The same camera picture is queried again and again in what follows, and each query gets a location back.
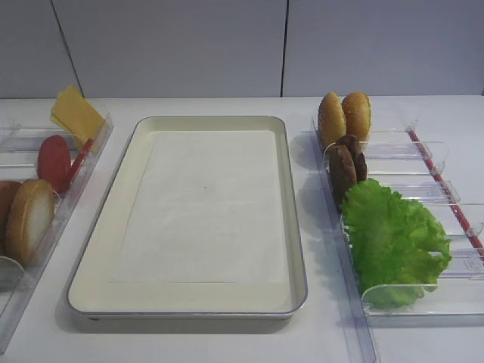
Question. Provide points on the white parchment paper sheet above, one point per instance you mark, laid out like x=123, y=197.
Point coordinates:
x=207, y=210

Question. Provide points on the bun slice white face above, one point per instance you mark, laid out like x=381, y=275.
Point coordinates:
x=30, y=216

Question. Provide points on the brown bottom bun slice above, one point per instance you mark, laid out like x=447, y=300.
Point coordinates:
x=8, y=189

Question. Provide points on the red tomato slice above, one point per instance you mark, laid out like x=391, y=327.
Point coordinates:
x=53, y=162

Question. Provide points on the left clear acrylic rack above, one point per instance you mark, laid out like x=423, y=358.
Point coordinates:
x=25, y=124

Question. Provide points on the red rod rack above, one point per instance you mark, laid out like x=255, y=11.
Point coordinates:
x=77, y=163
x=452, y=203

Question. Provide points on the right clear acrylic rack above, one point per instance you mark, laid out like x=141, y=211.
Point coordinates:
x=394, y=160

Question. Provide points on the red rod right rack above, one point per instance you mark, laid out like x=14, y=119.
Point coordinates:
x=452, y=203

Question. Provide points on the red rod left rack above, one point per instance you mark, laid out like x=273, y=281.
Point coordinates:
x=77, y=163

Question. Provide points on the rear brown meat patty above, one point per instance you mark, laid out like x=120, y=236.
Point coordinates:
x=353, y=145

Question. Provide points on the green lettuce leaf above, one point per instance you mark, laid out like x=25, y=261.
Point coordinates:
x=399, y=249

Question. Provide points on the sesame top bun right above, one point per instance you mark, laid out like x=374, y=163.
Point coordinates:
x=357, y=109

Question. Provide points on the brown meat patty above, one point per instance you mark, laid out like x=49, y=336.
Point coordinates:
x=353, y=145
x=342, y=172

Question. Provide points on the yellow cheese slices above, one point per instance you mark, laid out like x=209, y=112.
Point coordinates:
x=72, y=112

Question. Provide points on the clear acrylic rack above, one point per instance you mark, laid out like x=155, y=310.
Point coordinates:
x=25, y=124
x=394, y=160

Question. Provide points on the cream metal baking tray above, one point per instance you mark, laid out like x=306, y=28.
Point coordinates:
x=94, y=293

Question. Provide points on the front brown meat patty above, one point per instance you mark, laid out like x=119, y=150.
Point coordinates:
x=342, y=172

